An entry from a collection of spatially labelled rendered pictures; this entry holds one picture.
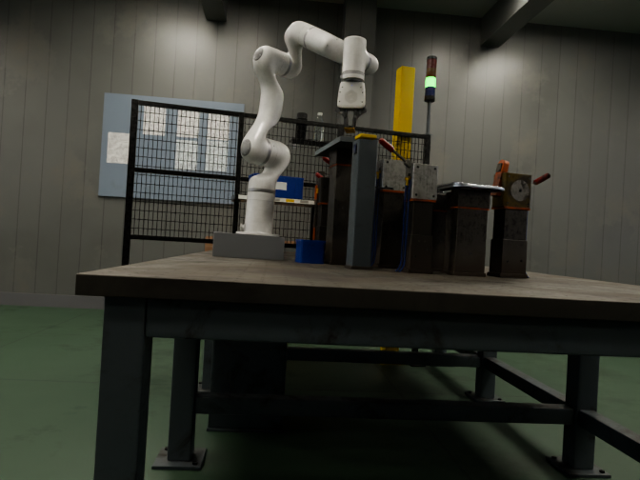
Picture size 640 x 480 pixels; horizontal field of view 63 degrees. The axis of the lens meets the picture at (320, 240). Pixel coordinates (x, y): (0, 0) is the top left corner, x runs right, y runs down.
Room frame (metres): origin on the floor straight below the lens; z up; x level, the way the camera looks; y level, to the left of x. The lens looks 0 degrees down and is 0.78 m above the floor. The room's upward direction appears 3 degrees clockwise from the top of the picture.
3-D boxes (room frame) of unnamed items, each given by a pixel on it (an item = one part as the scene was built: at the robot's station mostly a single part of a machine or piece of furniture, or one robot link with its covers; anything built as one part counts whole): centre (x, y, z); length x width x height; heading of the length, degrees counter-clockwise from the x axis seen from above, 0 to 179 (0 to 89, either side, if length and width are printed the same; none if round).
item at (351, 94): (1.93, -0.09, 1.34); 0.10 x 0.07 x 0.11; 81
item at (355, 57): (1.93, -0.09, 1.48); 0.09 x 0.08 x 0.13; 135
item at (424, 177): (1.74, -0.31, 0.88); 0.12 x 0.07 x 0.36; 105
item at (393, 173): (1.99, -0.25, 0.90); 0.13 x 0.08 x 0.41; 105
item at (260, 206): (2.25, 0.27, 0.89); 0.19 x 0.19 x 0.18
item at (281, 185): (3.12, 0.28, 1.10); 0.30 x 0.17 x 0.13; 112
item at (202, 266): (2.30, -0.25, 0.68); 2.56 x 1.61 x 0.04; 5
